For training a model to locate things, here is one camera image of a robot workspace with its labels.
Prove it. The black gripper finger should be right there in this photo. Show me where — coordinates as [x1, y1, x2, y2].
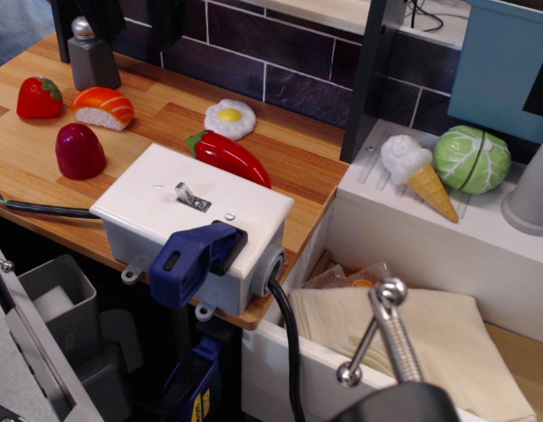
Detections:
[76, 0, 126, 43]
[148, 0, 185, 51]

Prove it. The clear toggle switch lever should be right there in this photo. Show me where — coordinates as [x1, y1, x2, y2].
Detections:
[175, 182, 198, 207]

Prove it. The grey salt shaker bottle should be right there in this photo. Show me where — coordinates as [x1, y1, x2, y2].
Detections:
[68, 16, 121, 91]

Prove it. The toy salmon sushi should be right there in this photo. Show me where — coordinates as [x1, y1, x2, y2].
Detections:
[71, 86, 134, 131]

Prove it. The red toy strawberry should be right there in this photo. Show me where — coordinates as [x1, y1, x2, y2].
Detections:
[17, 76, 63, 119]

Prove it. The toy fried egg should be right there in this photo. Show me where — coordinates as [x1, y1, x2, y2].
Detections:
[204, 98, 257, 141]

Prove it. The red toy chili pepper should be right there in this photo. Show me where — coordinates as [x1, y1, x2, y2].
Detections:
[185, 130, 272, 189]

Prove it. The dark red toy plum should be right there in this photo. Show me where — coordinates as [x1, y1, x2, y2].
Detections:
[55, 123, 107, 180]

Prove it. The toy ice cream cone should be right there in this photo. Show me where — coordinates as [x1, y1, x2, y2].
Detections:
[380, 135, 459, 223]

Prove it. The grey plastic bin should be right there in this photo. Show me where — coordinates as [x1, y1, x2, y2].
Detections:
[19, 254, 102, 362]

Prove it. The white toy sink counter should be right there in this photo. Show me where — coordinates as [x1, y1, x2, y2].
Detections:
[241, 120, 543, 421]

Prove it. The orange slice packet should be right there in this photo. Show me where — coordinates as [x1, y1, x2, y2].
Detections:
[303, 262, 390, 289]

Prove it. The green toy cabbage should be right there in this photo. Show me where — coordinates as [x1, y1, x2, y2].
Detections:
[433, 125, 511, 195]

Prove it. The light blue toy cabinet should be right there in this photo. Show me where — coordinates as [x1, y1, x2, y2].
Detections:
[448, 1, 543, 144]

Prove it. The blue bar clamp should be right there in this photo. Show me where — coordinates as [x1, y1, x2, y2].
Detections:
[148, 221, 248, 421]

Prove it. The grey plastic cup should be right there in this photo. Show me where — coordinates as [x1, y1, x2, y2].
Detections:
[501, 143, 543, 236]

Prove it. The beige folded cloth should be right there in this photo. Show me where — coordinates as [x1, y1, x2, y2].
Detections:
[289, 287, 537, 421]

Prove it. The white light switch box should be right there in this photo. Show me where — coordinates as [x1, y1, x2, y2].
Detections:
[90, 143, 294, 316]

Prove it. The black cable with bare wires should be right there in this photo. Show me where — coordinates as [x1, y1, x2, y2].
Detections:
[0, 188, 101, 220]

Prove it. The dark grey shelf post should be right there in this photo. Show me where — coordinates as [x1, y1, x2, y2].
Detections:
[340, 0, 406, 163]

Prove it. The black power cable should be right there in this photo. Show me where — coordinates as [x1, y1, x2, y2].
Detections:
[267, 277, 308, 422]

